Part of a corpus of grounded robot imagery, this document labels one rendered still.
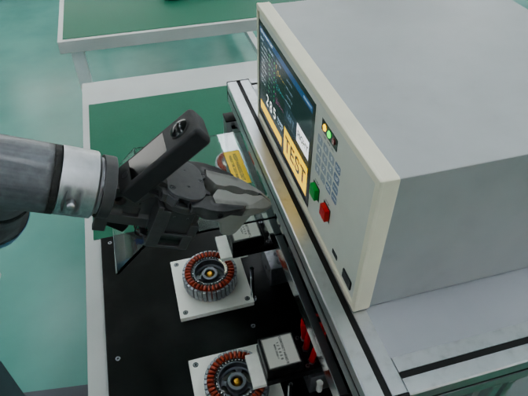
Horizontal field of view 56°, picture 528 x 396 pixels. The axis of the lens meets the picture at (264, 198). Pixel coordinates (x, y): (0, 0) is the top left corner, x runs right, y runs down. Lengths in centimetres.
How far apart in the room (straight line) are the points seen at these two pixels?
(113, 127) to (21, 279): 92
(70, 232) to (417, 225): 199
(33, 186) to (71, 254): 175
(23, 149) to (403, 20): 54
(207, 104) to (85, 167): 112
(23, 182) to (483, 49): 58
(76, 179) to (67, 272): 169
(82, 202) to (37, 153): 6
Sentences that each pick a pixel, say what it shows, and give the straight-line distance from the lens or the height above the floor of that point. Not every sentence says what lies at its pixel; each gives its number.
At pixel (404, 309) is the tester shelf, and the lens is 63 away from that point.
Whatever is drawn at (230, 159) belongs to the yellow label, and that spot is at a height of 107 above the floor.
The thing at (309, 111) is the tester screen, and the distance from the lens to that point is 62.
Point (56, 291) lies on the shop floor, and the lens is 217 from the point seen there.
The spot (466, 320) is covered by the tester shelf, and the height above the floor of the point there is 111.
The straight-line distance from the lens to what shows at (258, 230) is 96.
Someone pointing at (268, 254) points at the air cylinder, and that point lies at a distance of 104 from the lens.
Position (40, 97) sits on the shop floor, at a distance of 340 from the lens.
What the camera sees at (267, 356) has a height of 87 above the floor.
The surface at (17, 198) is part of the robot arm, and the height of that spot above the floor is 128.
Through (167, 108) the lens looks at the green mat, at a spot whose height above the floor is 75.
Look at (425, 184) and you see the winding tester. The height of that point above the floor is 130.
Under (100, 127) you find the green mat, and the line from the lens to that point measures 160.
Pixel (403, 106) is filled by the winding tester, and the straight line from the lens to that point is 58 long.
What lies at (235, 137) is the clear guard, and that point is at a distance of 94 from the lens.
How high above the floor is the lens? 161
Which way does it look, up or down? 43 degrees down
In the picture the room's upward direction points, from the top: straight up
